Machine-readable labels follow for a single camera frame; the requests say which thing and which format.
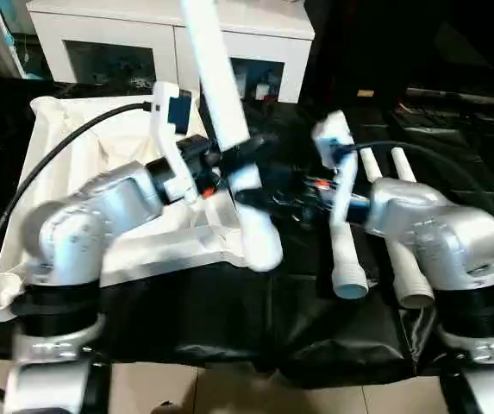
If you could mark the white plastic table leg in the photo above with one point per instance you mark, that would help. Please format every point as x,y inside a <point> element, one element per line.
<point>412,276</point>
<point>402,164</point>
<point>229,103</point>
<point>347,259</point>

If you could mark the small yellow tag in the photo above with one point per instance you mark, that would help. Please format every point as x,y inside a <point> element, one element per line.
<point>365,93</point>

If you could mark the white plastic table top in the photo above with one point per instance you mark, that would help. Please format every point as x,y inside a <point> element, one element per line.
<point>83,138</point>

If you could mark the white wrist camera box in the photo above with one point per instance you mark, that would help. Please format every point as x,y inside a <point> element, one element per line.
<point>167,112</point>
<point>333,138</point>

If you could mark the black plastic mat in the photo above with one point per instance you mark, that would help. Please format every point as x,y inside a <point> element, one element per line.
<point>229,328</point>

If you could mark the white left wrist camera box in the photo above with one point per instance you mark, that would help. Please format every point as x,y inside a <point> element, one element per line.
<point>167,112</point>

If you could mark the white cabinet with glass doors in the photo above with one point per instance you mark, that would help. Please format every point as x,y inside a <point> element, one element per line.
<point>255,26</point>

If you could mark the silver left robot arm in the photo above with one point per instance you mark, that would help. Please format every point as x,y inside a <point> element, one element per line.
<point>83,233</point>

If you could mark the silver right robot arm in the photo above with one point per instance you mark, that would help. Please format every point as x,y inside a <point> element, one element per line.
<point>453,250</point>

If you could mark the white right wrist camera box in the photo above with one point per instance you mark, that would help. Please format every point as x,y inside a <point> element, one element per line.
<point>333,138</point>

